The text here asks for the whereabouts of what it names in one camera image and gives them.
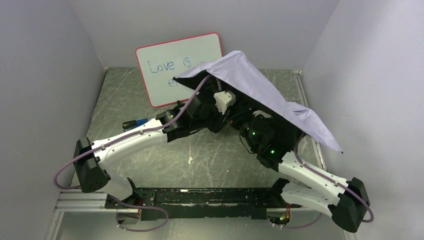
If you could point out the white and black folding umbrella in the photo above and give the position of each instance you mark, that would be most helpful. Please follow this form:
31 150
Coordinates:
237 71

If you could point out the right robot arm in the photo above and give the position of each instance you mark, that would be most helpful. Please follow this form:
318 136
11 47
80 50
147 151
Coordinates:
275 142

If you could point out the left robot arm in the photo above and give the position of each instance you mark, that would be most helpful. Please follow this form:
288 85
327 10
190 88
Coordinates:
93 158

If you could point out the red framed whiteboard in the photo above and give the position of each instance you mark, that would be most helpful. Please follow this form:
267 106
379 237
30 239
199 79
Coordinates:
159 63

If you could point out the blue and black stapler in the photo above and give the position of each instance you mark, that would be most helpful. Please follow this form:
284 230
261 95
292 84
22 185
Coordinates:
131 124

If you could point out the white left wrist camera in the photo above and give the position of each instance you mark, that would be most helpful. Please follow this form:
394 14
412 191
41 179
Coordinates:
224 100

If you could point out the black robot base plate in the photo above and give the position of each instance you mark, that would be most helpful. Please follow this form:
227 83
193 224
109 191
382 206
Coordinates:
196 203

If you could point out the aluminium frame rail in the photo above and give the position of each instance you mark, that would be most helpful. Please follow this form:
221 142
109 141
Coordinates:
74 201

